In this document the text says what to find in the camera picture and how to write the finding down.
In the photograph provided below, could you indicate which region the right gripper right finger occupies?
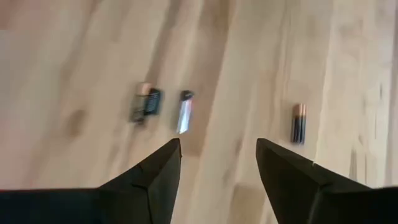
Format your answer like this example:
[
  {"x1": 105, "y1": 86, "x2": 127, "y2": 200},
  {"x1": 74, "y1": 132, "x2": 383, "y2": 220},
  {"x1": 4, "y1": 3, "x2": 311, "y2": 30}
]
[{"x1": 256, "y1": 138, "x2": 398, "y2": 224}]

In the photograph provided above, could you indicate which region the silver battery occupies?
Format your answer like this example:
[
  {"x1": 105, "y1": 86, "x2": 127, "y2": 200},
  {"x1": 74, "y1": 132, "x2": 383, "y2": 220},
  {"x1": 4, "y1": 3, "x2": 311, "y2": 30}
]
[{"x1": 175, "y1": 90, "x2": 195, "y2": 135}]

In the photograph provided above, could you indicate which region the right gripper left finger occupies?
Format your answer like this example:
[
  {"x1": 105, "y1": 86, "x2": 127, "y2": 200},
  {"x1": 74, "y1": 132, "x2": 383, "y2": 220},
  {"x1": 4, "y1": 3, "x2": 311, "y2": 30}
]
[{"x1": 0, "y1": 138, "x2": 182, "y2": 224}]

